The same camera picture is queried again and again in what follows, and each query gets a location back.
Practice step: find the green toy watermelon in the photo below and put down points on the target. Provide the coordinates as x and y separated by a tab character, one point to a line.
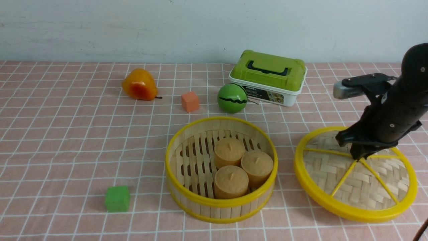
232	98

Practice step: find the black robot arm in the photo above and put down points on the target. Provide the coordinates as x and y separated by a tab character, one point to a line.
415	62

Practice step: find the orange cube block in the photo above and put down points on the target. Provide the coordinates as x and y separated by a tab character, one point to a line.
190	101

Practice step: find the green cube block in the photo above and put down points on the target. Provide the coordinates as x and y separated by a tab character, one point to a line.
117	199

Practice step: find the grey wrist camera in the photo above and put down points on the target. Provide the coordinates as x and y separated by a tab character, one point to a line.
370	85

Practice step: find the green lidded storage box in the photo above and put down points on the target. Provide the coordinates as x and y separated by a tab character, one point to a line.
269	78

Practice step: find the yellow bamboo steamer basket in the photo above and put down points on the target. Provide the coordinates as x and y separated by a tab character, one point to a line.
190	169

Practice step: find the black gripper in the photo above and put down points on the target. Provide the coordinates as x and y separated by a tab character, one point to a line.
387	119

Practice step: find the orange toy pear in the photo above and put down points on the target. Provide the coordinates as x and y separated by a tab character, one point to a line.
140	85

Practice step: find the yellow woven steamer lid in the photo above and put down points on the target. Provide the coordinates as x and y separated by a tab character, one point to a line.
373	190

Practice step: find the tan cylindrical bun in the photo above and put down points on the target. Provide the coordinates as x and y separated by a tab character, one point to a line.
230	182
258	166
228	152

